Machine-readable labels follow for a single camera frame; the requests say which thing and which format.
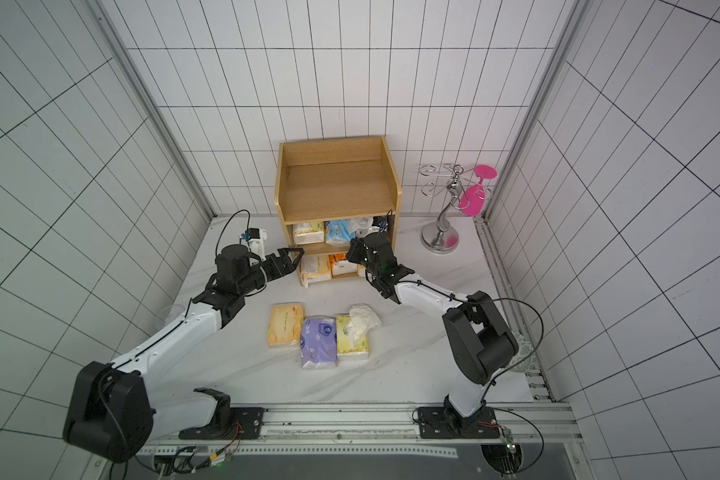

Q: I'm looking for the wooden three-tier shelf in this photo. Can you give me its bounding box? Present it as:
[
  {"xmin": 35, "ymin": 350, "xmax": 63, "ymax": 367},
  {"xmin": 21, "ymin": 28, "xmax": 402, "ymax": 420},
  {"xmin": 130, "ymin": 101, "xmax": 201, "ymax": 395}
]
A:
[{"xmin": 274, "ymin": 135, "xmax": 403, "ymax": 289}]

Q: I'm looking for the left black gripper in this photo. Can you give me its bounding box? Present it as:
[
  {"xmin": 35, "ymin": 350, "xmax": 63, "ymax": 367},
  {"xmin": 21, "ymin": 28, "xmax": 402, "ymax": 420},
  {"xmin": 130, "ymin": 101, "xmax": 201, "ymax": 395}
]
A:
[{"xmin": 238, "ymin": 247, "xmax": 305, "ymax": 294}]

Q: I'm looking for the yellow tissue pack middle shelf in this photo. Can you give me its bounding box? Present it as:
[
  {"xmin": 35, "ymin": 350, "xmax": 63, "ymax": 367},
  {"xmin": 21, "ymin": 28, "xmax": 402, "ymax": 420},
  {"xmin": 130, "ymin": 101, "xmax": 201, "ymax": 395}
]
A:
[{"xmin": 292, "ymin": 221, "xmax": 325, "ymax": 245}]

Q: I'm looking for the clear plastic cup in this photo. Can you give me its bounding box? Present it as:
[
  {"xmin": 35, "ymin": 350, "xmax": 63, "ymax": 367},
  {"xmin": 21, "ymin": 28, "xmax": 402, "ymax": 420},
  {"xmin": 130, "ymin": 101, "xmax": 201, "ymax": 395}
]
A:
[{"xmin": 154, "ymin": 304, "xmax": 185, "ymax": 330}]

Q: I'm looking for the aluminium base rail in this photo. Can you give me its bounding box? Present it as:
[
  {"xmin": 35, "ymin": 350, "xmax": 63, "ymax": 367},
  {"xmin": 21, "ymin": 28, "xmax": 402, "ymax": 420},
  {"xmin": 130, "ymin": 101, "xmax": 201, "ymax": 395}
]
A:
[{"xmin": 137, "ymin": 403, "xmax": 586, "ymax": 463}]

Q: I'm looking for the left base cable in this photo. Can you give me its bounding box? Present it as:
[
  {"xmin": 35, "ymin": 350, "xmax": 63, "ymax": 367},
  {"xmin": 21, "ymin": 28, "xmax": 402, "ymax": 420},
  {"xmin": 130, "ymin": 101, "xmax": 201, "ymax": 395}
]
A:
[{"xmin": 149, "ymin": 419, "xmax": 242, "ymax": 476}]

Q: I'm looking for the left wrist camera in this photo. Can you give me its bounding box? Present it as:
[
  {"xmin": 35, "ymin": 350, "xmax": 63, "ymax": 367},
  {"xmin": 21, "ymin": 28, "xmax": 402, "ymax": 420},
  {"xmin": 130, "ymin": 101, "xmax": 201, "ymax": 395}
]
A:
[{"xmin": 240, "ymin": 227, "xmax": 267, "ymax": 260}]

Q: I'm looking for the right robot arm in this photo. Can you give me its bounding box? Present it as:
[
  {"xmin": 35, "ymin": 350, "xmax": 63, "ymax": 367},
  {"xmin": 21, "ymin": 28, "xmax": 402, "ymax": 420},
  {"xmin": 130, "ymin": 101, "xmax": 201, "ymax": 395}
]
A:
[{"xmin": 346, "ymin": 232, "xmax": 519, "ymax": 421}]

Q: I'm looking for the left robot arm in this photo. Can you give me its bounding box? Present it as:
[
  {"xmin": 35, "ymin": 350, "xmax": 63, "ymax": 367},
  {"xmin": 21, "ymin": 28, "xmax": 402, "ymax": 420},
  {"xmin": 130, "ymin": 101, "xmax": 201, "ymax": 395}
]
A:
[{"xmin": 62, "ymin": 244, "xmax": 304, "ymax": 463}]

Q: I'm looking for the pink wine glass lower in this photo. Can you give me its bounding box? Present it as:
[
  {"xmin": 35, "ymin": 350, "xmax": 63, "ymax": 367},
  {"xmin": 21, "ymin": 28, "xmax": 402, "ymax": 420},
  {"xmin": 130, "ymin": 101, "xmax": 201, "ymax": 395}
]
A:
[{"xmin": 457, "ymin": 184, "xmax": 486, "ymax": 217}]

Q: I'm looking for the white purple tissue pack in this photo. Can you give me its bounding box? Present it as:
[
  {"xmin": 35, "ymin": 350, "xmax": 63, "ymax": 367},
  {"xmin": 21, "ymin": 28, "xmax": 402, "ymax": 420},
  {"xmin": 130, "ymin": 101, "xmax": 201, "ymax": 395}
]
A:
[{"xmin": 348, "ymin": 216, "xmax": 379, "ymax": 238}]

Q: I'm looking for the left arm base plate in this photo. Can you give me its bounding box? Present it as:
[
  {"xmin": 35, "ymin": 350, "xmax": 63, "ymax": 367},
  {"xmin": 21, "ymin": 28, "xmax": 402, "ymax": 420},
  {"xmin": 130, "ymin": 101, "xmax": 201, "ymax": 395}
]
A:
[{"xmin": 179, "ymin": 406, "xmax": 265, "ymax": 441}]

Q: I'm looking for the right base cable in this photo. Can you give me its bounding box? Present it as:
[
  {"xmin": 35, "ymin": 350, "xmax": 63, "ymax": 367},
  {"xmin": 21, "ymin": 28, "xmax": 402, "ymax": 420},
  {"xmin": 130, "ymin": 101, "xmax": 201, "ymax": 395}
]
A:
[{"xmin": 479, "ymin": 407, "xmax": 546, "ymax": 476}]

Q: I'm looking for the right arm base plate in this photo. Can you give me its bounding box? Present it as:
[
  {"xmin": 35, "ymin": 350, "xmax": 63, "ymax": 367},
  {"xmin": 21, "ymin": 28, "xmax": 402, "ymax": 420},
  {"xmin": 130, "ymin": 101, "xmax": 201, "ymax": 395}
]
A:
[{"xmin": 412, "ymin": 406, "xmax": 502, "ymax": 440}]

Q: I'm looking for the orange-yellow tissue pack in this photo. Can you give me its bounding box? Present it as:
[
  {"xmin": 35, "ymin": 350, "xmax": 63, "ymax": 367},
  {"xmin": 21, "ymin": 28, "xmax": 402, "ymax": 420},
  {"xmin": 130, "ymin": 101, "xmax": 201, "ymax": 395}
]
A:
[{"xmin": 267, "ymin": 303, "xmax": 305, "ymax": 347}]

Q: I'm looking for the chrome glass holder stand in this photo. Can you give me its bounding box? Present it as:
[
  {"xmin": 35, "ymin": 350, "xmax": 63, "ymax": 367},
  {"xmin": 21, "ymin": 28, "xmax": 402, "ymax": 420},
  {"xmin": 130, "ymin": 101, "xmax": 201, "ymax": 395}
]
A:
[{"xmin": 419, "ymin": 164, "xmax": 498, "ymax": 254}]

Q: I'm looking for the orange tissue pack bottom middle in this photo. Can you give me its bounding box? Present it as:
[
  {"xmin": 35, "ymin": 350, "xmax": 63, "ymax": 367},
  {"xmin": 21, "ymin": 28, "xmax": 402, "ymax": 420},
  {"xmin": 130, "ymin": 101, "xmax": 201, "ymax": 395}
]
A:
[{"xmin": 329, "ymin": 254, "xmax": 358, "ymax": 277}]

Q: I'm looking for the beige tissue pack bottom left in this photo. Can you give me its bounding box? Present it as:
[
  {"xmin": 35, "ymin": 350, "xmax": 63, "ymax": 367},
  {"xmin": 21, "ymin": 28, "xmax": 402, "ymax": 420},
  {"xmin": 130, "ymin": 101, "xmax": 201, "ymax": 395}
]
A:
[{"xmin": 300, "ymin": 255, "xmax": 333, "ymax": 287}]

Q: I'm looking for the yellow-green tissue pack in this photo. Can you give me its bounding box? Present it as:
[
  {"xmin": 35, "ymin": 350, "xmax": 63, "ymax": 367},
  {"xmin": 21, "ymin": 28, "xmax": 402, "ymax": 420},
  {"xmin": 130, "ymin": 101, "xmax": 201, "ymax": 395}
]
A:
[{"xmin": 336, "ymin": 304, "xmax": 382, "ymax": 359}]

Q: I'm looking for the blue tissue pack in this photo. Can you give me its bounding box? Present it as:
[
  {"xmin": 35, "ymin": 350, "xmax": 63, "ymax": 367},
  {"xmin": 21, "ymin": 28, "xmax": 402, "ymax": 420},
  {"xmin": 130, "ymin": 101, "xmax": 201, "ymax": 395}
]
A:
[{"xmin": 324, "ymin": 219, "xmax": 356, "ymax": 247}]

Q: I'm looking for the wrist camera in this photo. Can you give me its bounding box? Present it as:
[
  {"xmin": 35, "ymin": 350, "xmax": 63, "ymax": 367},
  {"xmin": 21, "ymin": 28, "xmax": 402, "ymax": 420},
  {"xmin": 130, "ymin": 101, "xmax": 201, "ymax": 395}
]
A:
[
  {"xmin": 373, "ymin": 210, "xmax": 394, "ymax": 238},
  {"xmin": 240, "ymin": 227, "xmax": 267, "ymax": 260}
]

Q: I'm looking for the base cable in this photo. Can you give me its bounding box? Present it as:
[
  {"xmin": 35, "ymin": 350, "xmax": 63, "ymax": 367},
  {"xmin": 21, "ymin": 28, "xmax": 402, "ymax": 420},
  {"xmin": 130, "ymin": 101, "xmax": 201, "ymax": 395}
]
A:
[
  {"xmin": 479, "ymin": 407, "xmax": 546, "ymax": 476},
  {"xmin": 149, "ymin": 419, "xmax": 242, "ymax": 476}
]

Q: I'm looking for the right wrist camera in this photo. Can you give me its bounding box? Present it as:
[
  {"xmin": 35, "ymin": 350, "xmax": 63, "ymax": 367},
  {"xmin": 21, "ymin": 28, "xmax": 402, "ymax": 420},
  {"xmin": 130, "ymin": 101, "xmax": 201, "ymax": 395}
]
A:
[{"xmin": 373, "ymin": 210, "xmax": 394, "ymax": 238}]

